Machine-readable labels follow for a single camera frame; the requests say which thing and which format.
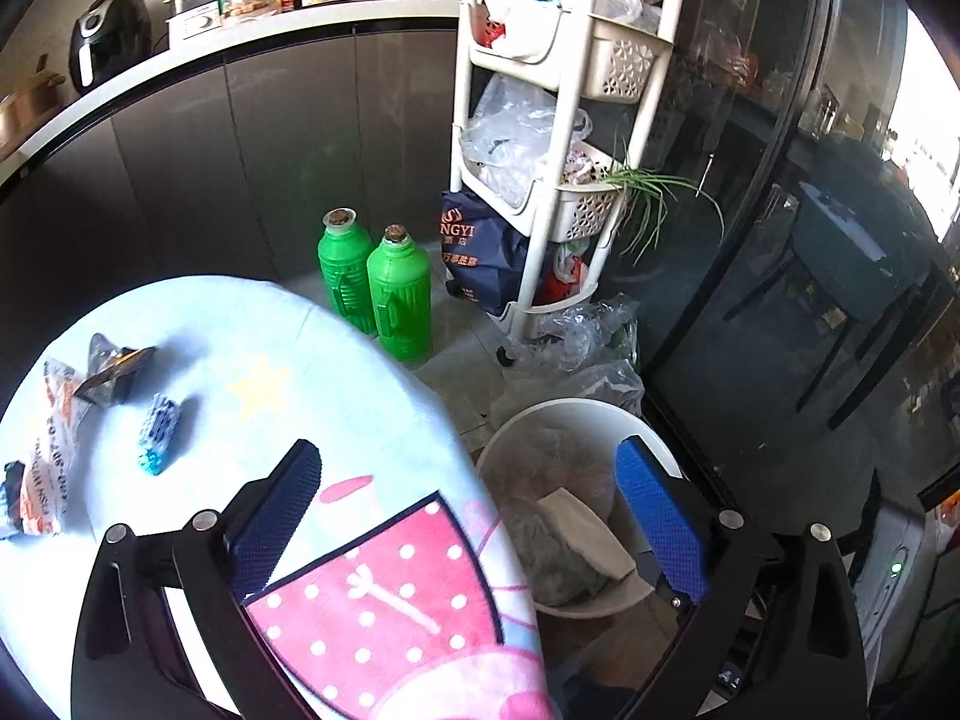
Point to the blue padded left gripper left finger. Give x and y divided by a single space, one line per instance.
265 514

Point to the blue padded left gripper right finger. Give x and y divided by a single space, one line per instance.
667 510

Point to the white trash bin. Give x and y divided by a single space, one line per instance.
550 472

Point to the blue cartoon pig tablecloth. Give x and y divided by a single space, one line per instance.
398 596

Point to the blue white candy wrapper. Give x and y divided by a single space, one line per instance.
157 432

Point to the clear plastic bag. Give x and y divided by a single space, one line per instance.
35 490

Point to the black yellow snack wrapper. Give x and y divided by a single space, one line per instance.
111 371

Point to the green plastic bottle rear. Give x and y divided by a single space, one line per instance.
342 251

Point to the green plastic bottle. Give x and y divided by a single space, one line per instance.
400 281
342 251

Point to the green plastic bottle front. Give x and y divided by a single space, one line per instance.
400 281

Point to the navy shopping bag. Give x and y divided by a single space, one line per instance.
483 253

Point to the green spider plant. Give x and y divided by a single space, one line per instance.
649 195

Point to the clear plastic bags on rack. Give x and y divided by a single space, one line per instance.
508 137

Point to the white tiered storage rack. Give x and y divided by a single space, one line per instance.
587 58

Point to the copper cooking pot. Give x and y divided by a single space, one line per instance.
29 108

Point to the black air fryer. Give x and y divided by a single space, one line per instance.
108 39

